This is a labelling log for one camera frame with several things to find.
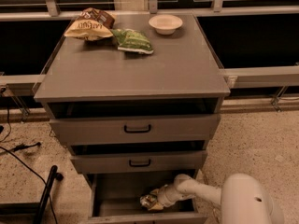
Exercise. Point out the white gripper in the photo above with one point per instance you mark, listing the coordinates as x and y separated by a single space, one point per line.
163 196

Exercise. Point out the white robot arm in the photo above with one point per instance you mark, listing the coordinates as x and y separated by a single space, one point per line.
242 198

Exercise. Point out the bottom grey drawer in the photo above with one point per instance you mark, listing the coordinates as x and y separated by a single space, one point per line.
115 200

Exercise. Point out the grey drawer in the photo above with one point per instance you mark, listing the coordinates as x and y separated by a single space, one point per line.
95 123
115 200
113 158

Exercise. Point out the middle grey drawer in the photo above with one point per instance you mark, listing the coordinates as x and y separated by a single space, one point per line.
113 158

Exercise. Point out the grey drawer cabinet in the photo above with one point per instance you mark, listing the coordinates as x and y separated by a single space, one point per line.
73 50

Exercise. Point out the top grey drawer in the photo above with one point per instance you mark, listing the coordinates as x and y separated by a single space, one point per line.
95 123

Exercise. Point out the black stand leg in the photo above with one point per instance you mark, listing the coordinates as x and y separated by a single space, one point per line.
34 209

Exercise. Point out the green chip bag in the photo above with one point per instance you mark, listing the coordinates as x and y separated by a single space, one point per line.
132 41

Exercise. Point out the metal window railing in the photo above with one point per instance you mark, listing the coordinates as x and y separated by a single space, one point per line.
238 47

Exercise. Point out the white bowl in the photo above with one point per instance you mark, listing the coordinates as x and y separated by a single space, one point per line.
165 24

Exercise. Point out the brown yellow chip bag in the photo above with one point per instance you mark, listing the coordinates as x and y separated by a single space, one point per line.
92 24

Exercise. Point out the black middle drawer handle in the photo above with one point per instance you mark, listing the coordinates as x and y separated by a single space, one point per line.
140 164

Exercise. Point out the black drawer handle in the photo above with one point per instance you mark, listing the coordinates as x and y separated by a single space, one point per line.
140 164
145 129

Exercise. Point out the black top drawer handle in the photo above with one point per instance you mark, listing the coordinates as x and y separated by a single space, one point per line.
145 129

